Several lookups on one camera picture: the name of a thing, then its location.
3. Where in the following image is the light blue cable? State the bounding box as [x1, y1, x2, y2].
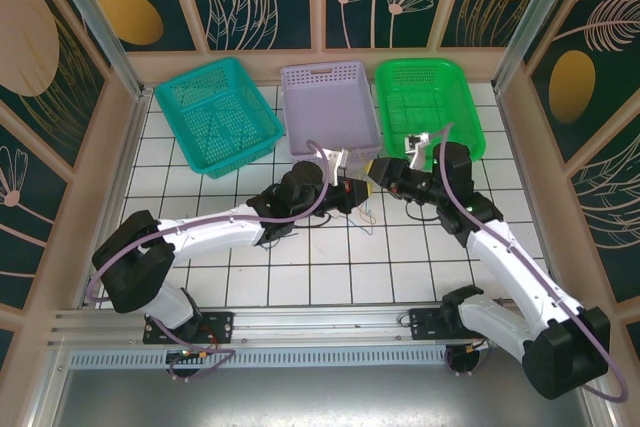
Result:
[357, 199, 377, 237]

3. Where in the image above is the dark blue cable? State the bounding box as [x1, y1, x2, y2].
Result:
[260, 231, 302, 254]

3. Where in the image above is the lilac plastic basket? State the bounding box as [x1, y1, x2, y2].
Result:
[279, 60, 383, 159]

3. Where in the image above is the green plastic basket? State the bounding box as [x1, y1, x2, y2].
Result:
[374, 57, 487, 172]

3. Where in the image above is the teal plastic basket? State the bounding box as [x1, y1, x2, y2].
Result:
[153, 56, 285, 179]

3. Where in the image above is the steel sheet panel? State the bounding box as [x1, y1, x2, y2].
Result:
[52, 366, 604, 427]

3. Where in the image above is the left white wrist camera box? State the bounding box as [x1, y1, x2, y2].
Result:
[322, 146, 354, 183]

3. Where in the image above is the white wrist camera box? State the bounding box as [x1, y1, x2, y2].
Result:
[403, 132, 431, 171]
[322, 146, 354, 183]

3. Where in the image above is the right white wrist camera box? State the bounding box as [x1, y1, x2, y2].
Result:
[403, 132, 431, 171]

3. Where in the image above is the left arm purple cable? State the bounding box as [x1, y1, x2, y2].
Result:
[84, 140, 332, 383]

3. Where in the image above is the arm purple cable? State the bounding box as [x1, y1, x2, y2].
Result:
[432, 121, 629, 402]
[84, 140, 332, 383]

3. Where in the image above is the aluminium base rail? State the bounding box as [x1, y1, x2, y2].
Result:
[47, 302, 594, 348]

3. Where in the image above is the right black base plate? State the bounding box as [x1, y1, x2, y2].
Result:
[408, 306, 481, 344]

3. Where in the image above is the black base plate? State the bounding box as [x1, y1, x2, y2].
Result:
[143, 310, 235, 346]
[408, 306, 481, 344]

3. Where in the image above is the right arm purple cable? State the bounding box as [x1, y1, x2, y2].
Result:
[432, 121, 629, 402]

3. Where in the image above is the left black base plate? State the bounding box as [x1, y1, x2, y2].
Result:
[143, 310, 235, 346]

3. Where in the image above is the slotted grey cable duct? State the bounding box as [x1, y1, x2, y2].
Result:
[67, 349, 451, 369]

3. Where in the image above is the aluminium frame post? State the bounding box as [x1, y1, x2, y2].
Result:
[492, 0, 587, 93]
[42, 0, 147, 101]

